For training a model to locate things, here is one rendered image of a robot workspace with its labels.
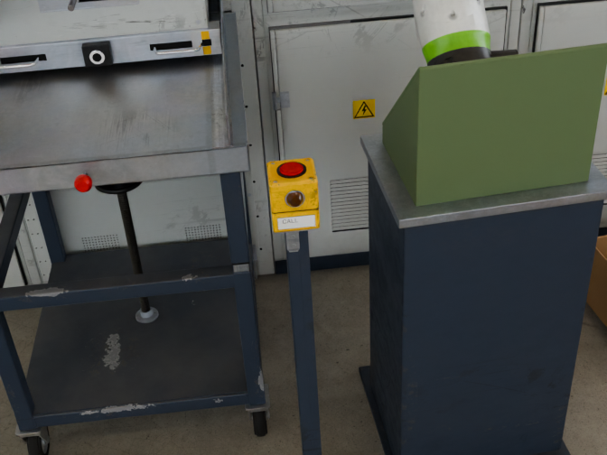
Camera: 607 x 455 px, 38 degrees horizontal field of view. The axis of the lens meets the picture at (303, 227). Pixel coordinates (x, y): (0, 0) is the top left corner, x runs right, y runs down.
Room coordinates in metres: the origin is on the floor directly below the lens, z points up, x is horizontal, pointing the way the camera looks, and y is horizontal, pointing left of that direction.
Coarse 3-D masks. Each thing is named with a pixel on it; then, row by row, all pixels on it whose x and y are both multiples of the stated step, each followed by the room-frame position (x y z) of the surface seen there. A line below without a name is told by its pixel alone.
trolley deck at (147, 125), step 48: (0, 96) 1.72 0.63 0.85; (48, 96) 1.70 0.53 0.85; (96, 96) 1.69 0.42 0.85; (144, 96) 1.67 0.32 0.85; (192, 96) 1.66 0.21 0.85; (240, 96) 1.64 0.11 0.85; (0, 144) 1.50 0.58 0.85; (48, 144) 1.49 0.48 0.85; (96, 144) 1.47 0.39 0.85; (144, 144) 1.46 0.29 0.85; (192, 144) 1.45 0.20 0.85; (240, 144) 1.44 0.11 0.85; (0, 192) 1.40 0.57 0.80
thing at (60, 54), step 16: (160, 32) 1.81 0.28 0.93; (176, 32) 1.81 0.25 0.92; (0, 48) 1.79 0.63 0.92; (16, 48) 1.79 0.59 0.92; (32, 48) 1.79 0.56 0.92; (48, 48) 1.79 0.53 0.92; (64, 48) 1.80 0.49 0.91; (80, 48) 1.80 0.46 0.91; (112, 48) 1.80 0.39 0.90; (128, 48) 1.80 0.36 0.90; (144, 48) 1.81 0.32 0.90; (160, 48) 1.81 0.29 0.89; (176, 48) 1.81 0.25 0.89; (16, 64) 1.79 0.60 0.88; (48, 64) 1.79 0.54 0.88; (64, 64) 1.79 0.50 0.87; (80, 64) 1.80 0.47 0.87
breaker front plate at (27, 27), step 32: (0, 0) 1.80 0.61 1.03; (32, 0) 1.80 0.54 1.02; (64, 0) 1.81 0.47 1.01; (128, 0) 1.82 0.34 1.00; (160, 0) 1.82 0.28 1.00; (192, 0) 1.83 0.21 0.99; (0, 32) 1.80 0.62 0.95; (32, 32) 1.80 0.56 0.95; (64, 32) 1.81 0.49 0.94; (96, 32) 1.81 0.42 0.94; (128, 32) 1.82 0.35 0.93
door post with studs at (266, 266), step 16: (224, 0) 2.11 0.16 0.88; (240, 0) 2.11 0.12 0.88; (240, 16) 2.11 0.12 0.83; (240, 32) 2.11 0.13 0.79; (240, 48) 2.11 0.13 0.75; (240, 64) 2.11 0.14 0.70; (256, 80) 2.11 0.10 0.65; (256, 96) 2.11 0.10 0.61; (256, 112) 2.11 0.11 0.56; (256, 128) 2.11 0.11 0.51; (256, 144) 2.11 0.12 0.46; (256, 160) 2.11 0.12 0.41; (256, 176) 2.11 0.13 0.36; (256, 192) 2.11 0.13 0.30; (256, 208) 2.11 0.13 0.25; (272, 256) 2.11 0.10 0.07; (272, 272) 2.11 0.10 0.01
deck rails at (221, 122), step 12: (216, 60) 1.82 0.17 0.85; (216, 72) 1.75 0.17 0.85; (228, 72) 1.75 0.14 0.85; (216, 84) 1.70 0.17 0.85; (228, 84) 1.69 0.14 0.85; (216, 96) 1.64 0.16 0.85; (228, 96) 1.64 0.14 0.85; (216, 108) 1.58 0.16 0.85; (228, 108) 1.55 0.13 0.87; (216, 120) 1.53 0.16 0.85; (228, 120) 1.46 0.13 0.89; (216, 132) 1.49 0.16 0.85; (228, 132) 1.43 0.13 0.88; (216, 144) 1.44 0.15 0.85; (228, 144) 1.43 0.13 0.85
